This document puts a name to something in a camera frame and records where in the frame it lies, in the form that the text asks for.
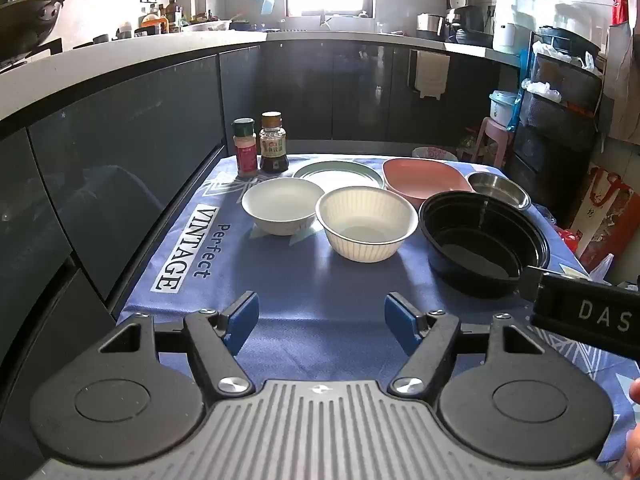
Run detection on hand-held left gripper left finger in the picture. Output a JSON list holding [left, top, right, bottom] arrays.
[[97, 291, 260, 400]]

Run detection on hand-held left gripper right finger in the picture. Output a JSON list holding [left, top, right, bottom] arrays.
[[384, 291, 545, 401]]

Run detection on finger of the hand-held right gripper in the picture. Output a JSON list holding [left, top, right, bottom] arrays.
[[517, 265, 551, 302]]

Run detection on black plastic bowl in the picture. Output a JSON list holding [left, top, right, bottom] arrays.
[[419, 191, 551, 300]]

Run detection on pink bowl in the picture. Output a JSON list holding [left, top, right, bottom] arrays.
[[382, 158, 475, 208]]

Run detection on green plate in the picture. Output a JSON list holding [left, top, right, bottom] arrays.
[[292, 160, 387, 192]]

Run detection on person's right hand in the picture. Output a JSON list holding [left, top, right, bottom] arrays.
[[620, 377, 640, 480]]

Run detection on blue printed tablecloth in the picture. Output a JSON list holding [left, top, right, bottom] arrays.
[[116, 152, 640, 466]]

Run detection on red paper bag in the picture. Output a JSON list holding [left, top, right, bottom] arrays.
[[571, 164, 636, 273]]

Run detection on stainless steel bowl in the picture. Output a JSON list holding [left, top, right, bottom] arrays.
[[466, 171, 532, 211]]

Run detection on cream ribbed bowl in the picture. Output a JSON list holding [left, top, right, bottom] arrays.
[[315, 186, 419, 263]]

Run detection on white smooth bowl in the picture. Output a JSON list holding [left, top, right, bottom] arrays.
[[241, 177, 327, 237]]

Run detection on black storage rack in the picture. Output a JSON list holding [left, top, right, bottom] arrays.
[[507, 30, 605, 226]]

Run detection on pink plastic stool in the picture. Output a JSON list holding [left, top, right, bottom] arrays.
[[470, 117, 514, 164]]

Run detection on trash bin with pink liner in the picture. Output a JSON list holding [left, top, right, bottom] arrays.
[[412, 146, 459, 163]]

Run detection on green-capped spice jar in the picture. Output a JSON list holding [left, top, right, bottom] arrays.
[[232, 118, 260, 179]]

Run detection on small light-blue cooker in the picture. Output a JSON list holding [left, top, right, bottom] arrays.
[[488, 90, 519, 129]]

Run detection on brown-capped soy sauce bottle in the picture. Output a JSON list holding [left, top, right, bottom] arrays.
[[258, 111, 290, 174]]

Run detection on dark kitchen cabinets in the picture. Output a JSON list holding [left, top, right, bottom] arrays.
[[0, 40, 521, 386]]

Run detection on white hanging bin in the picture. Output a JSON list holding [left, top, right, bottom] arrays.
[[414, 50, 451, 101]]

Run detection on black pot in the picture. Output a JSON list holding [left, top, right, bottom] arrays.
[[536, 25, 602, 63]]

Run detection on black coffee maker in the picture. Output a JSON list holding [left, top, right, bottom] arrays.
[[446, 5, 493, 46]]

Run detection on large white appliance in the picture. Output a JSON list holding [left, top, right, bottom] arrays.
[[493, 0, 547, 56]]

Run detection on steel countertop appliance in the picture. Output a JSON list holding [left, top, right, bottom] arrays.
[[416, 12, 446, 39]]

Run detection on steel basin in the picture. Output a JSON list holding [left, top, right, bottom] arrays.
[[181, 19, 234, 34]]

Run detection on black wok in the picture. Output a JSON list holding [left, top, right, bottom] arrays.
[[0, 0, 118, 63]]

